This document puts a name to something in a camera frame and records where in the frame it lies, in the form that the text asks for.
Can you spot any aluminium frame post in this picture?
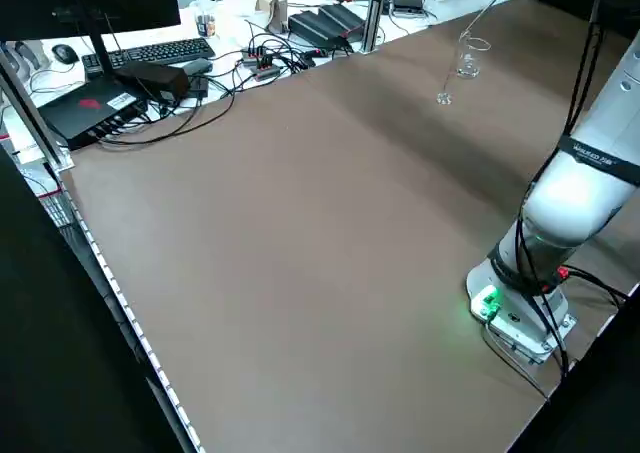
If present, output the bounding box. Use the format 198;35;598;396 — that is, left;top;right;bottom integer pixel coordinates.
0;42;75;170

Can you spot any folded brown cardboard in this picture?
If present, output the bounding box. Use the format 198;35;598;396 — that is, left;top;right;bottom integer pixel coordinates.
234;0;290;34

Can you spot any black computer monitor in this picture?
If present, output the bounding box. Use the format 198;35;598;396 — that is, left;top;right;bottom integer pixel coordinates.
0;0;182;82

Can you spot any black box red logo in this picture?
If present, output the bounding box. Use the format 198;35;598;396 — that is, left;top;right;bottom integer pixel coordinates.
38;75;151;152

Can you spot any black keyboard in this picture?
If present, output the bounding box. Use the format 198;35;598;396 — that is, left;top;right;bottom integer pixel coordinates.
80;36;218;76

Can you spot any black computer mouse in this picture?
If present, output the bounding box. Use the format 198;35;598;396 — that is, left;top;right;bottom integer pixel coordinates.
51;43;80;66

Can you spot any long black desk cable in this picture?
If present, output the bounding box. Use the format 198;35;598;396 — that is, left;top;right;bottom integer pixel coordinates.
97;70;237;147

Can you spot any grey usb hub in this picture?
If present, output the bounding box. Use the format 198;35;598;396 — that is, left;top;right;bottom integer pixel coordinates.
241;46;282;83

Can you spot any clear glass beaker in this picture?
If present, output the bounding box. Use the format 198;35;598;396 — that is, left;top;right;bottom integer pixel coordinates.
455;36;494;79

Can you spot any black base cable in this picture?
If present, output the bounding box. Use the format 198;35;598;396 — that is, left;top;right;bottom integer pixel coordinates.
562;266;629;307

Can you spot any clear glass graduated cylinder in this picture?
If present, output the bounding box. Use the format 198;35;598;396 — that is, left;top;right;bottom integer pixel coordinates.
434;29;475;107

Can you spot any white table edge rail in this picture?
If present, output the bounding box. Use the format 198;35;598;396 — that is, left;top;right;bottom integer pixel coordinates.
47;165;207;453

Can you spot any glass pipette blue bulb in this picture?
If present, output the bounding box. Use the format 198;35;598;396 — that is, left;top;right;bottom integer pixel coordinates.
460;0;527;37

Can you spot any thin base cable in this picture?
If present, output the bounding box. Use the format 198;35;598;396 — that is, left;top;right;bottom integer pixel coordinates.
480;322;551;404

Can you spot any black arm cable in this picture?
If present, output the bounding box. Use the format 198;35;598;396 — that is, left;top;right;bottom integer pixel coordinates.
514;0;609;379

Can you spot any flat grey box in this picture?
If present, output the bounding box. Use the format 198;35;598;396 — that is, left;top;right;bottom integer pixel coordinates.
169;57;215;76

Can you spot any aluminium camera post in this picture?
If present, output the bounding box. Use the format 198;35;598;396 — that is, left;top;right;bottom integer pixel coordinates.
360;0;387;55

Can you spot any black power adapter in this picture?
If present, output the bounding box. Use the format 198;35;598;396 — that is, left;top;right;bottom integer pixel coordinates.
288;8;351;44
317;4;366;42

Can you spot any dark brown power brick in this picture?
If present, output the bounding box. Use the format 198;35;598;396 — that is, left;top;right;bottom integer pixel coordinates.
115;61;192;105

